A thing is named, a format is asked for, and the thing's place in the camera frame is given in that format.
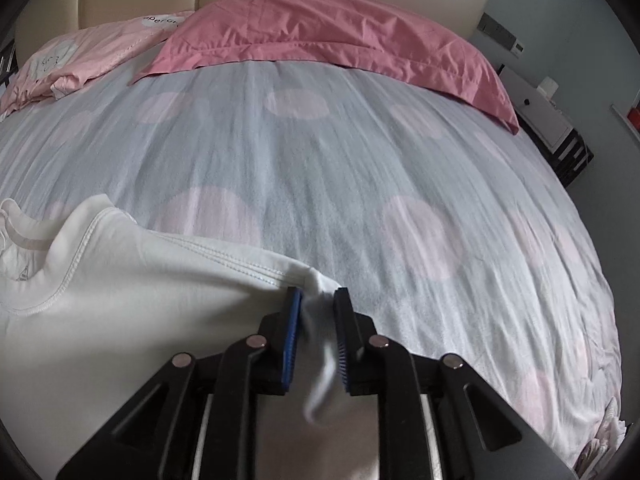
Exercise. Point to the light pink pillow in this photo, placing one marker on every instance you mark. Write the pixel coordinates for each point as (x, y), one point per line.
(90, 55)

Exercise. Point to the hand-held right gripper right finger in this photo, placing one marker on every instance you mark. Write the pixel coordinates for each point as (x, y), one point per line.
(345, 350)

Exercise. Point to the white T-shirt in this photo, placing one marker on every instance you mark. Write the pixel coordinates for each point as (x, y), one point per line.
(150, 300)

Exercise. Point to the white black nightstand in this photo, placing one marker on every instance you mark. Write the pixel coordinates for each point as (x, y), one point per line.
(550, 120)

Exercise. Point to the white jar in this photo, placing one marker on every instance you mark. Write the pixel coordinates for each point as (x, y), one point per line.
(548, 86)

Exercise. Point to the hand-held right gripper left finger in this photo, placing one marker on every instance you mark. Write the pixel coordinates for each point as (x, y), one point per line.
(292, 340)

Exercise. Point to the pink-dotted bedsheet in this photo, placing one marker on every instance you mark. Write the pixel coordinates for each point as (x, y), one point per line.
(350, 160)

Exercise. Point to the dark pink pillow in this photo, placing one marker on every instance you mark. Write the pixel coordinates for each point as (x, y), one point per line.
(325, 35)

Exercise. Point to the white thermostat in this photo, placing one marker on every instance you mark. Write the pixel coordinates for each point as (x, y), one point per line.
(517, 48)

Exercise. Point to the wall switch panel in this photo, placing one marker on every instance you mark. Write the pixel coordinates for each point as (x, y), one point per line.
(496, 29)

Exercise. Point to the white window sill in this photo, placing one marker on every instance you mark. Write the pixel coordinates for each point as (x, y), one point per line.
(627, 120)

